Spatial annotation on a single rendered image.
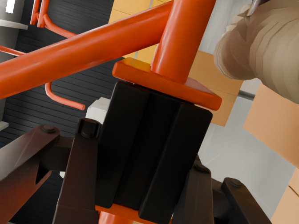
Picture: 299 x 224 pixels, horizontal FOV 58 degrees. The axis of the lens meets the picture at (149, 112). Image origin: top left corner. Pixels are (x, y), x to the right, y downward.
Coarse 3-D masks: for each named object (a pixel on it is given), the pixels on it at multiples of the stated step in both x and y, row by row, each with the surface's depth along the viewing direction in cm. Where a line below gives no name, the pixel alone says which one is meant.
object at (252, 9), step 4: (256, 0) 16; (260, 0) 16; (264, 0) 16; (268, 0) 15; (252, 4) 17; (256, 4) 16; (260, 4) 16; (252, 8) 16; (248, 12) 17; (252, 12) 16; (248, 16) 17
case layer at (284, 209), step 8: (296, 168) 104; (296, 176) 102; (296, 184) 101; (288, 192) 104; (296, 192) 100; (280, 200) 107; (288, 200) 103; (296, 200) 98; (280, 208) 106; (288, 208) 101; (296, 208) 97; (272, 216) 109; (280, 216) 104; (288, 216) 100; (296, 216) 96
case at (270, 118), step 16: (256, 96) 34; (272, 96) 30; (256, 112) 32; (272, 112) 29; (288, 112) 26; (256, 128) 31; (272, 128) 28; (288, 128) 25; (272, 144) 27; (288, 144) 24; (288, 160) 24
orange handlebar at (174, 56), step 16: (176, 0) 14; (192, 0) 14; (208, 0) 14; (176, 16) 14; (192, 16) 14; (208, 16) 14; (176, 32) 14; (192, 32) 14; (160, 48) 15; (176, 48) 14; (192, 48) 15; (160, 64) 15; (176, 64) 14
